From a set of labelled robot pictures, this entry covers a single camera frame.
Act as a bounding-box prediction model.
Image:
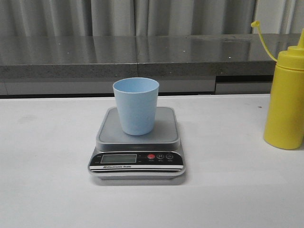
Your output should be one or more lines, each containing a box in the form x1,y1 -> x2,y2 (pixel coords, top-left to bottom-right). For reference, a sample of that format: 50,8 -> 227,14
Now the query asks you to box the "light blue plastic cup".
113,77 -> 159,135

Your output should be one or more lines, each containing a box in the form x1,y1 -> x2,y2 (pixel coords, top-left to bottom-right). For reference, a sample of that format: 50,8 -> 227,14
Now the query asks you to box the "grey pleated curtain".
0,0 -> 304,37

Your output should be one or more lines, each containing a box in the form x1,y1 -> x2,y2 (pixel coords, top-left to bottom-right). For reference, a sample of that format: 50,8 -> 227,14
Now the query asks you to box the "grey stone counter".
0,33 -> 304,95

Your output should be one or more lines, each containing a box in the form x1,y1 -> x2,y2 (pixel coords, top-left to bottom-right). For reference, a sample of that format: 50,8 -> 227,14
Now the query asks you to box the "yellow squeeze bottle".
251,20 -> 304,150

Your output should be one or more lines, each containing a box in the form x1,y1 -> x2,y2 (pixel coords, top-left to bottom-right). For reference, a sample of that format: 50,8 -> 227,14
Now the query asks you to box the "silver digital kitchen scale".
88,107 -> 186,180

